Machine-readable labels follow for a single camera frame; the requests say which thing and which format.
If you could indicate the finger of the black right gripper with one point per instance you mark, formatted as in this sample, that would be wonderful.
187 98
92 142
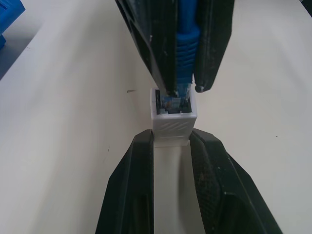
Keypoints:
158 36
214 36

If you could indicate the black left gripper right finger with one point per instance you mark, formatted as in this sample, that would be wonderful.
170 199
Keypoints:
224 195

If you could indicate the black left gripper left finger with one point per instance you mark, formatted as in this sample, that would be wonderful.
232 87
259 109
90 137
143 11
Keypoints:
131 185

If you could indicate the white socket block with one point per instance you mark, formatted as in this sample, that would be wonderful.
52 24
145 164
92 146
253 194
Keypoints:
173 124

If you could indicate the blue plastic crate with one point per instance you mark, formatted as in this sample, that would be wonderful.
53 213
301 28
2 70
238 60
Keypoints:
9 14

